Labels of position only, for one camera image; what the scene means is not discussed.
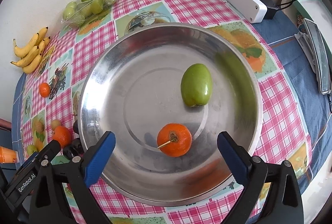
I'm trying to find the orange mandarin with stem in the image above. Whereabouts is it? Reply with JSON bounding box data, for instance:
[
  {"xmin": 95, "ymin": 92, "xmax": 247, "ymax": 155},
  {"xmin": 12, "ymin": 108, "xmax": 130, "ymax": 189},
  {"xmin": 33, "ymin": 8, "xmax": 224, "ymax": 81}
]
[{"xmin": 156, "ymin": 123, "xmax": 192, "ymax": 158}]

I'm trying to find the white plastic box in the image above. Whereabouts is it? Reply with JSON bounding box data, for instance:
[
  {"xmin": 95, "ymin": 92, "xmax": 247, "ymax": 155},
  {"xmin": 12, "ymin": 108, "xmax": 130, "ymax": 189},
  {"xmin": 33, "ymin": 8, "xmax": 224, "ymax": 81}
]
[{"xmin": 227, "ymin": 0, "xmax": 267, "ymax": 23}]

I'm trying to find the dark purple plum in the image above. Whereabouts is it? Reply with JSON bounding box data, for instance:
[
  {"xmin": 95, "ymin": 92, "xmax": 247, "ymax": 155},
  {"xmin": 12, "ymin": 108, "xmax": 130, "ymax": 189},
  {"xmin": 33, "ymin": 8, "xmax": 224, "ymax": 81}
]
[
  {"xmin": 71, "ymin": 138, "xmax": 84, "ymax": 155},
  {"xmin": 62, "ymin": 145, "xmax": 79, "ymax": 160}
]

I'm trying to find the checkered fruit print tablecloth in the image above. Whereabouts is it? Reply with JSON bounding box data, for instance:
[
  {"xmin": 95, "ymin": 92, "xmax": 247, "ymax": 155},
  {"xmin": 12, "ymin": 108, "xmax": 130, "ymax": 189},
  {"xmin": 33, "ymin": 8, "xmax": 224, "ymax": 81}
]
[{"xmin": 18, "ymin": 0, "xmax": 312, "ymax": 223}]

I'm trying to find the round silver metal plate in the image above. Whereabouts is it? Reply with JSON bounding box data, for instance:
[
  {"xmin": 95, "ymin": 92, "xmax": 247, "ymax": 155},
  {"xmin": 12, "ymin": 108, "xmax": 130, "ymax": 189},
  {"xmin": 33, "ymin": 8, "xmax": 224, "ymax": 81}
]
[{"xmin": 78, "ymin": 23, "xmax": 263, "ymax": 207}]

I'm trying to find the blue table cover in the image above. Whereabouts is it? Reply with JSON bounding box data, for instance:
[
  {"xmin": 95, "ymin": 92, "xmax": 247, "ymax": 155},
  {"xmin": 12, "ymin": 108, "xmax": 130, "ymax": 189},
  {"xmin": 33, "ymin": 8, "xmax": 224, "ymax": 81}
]
[{"xmin": 243, "ymin": 13, "xmax": 331, "ymax": 192}]

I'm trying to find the brown round fruit near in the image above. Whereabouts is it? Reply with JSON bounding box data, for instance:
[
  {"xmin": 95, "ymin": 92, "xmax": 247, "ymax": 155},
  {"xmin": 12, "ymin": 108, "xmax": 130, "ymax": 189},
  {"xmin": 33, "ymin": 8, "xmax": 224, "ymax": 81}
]
[{"xmin": 51, "ymin": 119, "xmax": 62, "ymax": 131}]

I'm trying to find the clear pack of green fruits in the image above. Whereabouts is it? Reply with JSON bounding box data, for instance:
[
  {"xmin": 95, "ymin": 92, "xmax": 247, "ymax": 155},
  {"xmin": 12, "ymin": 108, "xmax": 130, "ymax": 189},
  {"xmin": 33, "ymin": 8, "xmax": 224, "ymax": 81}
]
[{"xmin": 61, "ymin": 0, "xmax": 117, "ymax": 29}]

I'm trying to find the yellow banana bunch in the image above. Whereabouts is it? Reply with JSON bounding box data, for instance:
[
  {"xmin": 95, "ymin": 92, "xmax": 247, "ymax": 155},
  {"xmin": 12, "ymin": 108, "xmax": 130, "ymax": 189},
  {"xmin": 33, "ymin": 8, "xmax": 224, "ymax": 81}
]
[{"xmin": 10, "ymin": 27, "xmax": 51, "ymax": 75}]

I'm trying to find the green mango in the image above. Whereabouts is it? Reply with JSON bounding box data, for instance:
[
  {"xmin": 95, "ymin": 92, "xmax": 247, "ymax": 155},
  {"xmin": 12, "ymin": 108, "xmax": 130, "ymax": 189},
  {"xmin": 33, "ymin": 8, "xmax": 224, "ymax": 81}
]
[
  {"xmin": 181, "ymin": 63, "xmax": 213, "ymax": 107},
  {"xmin": 26, "ymin": 144, "xmax": 39, "ymax": 157}
]

